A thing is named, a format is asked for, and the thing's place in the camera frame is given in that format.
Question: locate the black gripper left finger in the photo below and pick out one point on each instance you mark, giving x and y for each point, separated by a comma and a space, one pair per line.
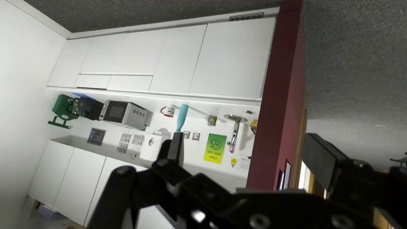
115, 199

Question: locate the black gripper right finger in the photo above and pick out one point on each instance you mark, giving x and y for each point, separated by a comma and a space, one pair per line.
322, 163

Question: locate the white upper kitchen cabinets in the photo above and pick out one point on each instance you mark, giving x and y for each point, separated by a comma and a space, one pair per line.
72, 179

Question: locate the white kitchen cabinets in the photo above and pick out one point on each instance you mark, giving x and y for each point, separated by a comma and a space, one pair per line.
72, 179
191, 59

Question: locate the small paper notice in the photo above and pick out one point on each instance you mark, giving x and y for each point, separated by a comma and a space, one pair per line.
138, 140
125, 142

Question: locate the grey microwave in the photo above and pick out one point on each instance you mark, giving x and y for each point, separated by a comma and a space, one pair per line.
128, 115

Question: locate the yellow warning sticker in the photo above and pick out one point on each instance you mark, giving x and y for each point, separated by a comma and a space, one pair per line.
233, 162

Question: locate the black countertop appliance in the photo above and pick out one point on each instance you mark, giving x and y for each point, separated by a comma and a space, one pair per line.
91, 109

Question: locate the chrome kitchen tap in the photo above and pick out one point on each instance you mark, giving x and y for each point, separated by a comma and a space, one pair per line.
236, 128

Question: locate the green countertop appliance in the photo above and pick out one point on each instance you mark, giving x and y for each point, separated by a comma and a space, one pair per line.
64, 109

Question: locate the white lower kitchen cabinets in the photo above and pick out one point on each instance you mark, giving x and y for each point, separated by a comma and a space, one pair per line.
191, 59

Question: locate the dark framed wall panel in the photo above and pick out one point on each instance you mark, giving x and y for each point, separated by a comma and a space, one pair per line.
96, 137

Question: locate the white wall notice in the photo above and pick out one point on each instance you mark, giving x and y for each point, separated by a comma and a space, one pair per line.
245, 163

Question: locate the green wall poster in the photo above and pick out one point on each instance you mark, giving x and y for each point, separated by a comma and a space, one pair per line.
216, 148

